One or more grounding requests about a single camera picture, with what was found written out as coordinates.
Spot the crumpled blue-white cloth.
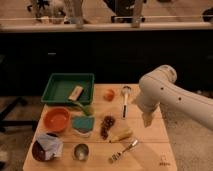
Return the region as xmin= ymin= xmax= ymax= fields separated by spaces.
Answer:
xmin=36 ymin=133 xmax=63 ymax=161

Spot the teal lidded container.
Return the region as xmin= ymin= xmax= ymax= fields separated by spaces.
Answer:
xmin=71 ymin=116 xmax=95 ymax=137

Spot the wooden table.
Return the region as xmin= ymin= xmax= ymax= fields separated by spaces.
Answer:
xmin=23 ymin=84 xmax=177 ymax=171

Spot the orange tomato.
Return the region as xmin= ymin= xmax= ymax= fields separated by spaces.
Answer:
xmin=103 ymin=89 xmax=115 ymax=101

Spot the dark grape bunch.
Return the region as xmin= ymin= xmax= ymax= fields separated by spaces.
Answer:
xmin=100 ymin=116 xmax=115 ymax=139

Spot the yellow banana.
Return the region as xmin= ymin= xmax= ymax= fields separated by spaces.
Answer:
xmin=109 ymin=130 xmax=133 ymax=143

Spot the orange bowl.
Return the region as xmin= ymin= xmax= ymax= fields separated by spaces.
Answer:
xmin=43 ymin=107 xmax=70 ymax=132

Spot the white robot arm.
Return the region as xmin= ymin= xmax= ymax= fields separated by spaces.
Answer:
xmin=134 ymin=65 xmax=213 ymax=131

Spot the beige block in tray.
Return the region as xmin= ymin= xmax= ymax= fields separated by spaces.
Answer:
xmin=68 ymin=86 xmax=83 ymax=101

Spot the green plastic tray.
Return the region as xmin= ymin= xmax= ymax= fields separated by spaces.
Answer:
xmin=41 ymin=73 xmax=95 ymax=106

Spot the green leafy vegetable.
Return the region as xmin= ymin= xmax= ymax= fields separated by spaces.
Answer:
xmin=72 ymin=101 xmax=93 ymax=116

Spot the small metal cup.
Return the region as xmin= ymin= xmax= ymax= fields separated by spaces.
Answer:
xmin=74 ymin=143 xmax=89 ymax=161

